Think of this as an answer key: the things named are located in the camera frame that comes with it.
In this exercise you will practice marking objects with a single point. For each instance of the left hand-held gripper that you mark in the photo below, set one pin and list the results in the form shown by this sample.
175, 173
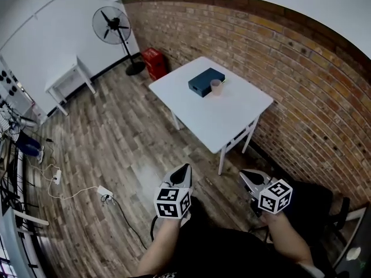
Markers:
171, 203

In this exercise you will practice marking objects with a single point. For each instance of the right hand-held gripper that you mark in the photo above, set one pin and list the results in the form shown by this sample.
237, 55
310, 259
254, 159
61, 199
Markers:
274, 197

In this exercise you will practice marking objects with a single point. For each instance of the translucent pink cup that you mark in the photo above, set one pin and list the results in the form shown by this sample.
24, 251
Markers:
216, 88

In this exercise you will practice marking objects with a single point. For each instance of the person's right forearm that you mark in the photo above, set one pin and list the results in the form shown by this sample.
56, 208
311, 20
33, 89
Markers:
287, 239

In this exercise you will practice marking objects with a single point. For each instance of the person's left forearm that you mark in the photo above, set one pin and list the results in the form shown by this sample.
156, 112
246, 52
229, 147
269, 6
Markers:
160, 248

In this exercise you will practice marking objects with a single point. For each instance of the black office chair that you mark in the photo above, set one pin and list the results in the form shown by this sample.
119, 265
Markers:
316, 201

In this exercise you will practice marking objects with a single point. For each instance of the white square table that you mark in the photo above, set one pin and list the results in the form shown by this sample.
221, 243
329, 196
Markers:
214, 114

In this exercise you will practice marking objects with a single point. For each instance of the person's black clothing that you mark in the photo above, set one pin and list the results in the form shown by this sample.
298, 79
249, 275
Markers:
220, 250

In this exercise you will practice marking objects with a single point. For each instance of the large white power strip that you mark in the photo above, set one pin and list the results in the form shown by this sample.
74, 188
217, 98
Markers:
105, 191

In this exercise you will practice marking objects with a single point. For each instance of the dark blue flat box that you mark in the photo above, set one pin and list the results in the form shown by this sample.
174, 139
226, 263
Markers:
203, 81

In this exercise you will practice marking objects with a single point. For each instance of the dark desk with white edge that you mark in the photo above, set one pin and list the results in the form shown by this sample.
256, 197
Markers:
358, 233

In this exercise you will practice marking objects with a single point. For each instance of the red plastic crate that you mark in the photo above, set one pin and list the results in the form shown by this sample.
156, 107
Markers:
153, 64

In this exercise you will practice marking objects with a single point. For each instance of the white round object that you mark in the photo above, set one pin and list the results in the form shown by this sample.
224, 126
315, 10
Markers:
353, 253

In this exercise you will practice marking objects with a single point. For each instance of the small white power strip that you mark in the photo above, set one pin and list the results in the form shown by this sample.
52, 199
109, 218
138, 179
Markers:
57, 177

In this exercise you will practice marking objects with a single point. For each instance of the small green star-shaped item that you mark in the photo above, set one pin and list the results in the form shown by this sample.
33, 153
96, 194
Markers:
361, 264

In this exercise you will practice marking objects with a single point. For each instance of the small white side table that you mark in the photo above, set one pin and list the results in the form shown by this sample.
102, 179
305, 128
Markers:
65, 71

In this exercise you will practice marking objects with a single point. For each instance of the black standing fan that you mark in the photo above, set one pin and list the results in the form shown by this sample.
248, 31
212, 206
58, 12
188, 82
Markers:
111, 25

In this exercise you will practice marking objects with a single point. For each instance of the black metal railing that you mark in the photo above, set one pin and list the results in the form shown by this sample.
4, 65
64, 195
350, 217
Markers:
11, 190

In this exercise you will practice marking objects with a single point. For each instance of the white long table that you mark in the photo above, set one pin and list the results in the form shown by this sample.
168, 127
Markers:
11, 242

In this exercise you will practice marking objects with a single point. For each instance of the white board with black holds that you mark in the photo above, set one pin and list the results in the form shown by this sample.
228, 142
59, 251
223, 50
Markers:
8, 85

